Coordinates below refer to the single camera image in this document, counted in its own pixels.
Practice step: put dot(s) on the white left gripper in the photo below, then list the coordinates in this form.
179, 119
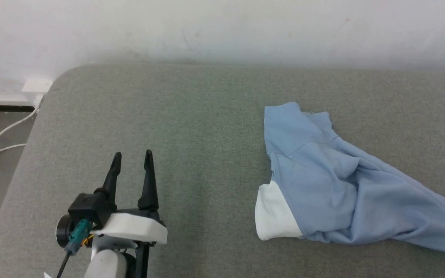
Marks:
137, 227

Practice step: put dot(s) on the light blue and white garment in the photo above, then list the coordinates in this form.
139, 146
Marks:
323, 181

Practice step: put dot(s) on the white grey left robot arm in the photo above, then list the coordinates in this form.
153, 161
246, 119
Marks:
106, 264

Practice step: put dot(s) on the black baseboard strip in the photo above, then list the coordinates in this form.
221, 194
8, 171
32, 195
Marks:
2, 108

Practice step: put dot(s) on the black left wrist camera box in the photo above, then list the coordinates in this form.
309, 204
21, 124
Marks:
87, 208

